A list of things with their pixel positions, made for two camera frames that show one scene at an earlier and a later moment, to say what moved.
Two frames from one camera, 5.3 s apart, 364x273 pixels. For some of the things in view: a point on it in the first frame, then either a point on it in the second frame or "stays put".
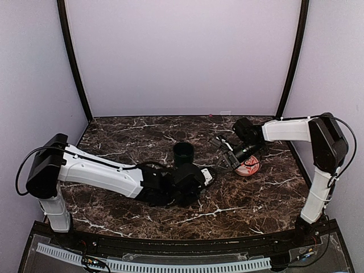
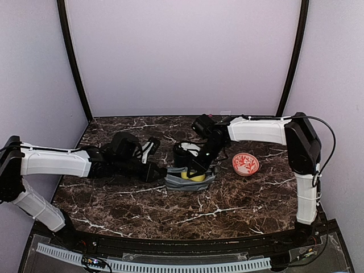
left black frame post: [72, 55] stays put
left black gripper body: [174, 200] → [145, 176]
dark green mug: [183, 153] stays put
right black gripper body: [234, 158] → [203, 165]
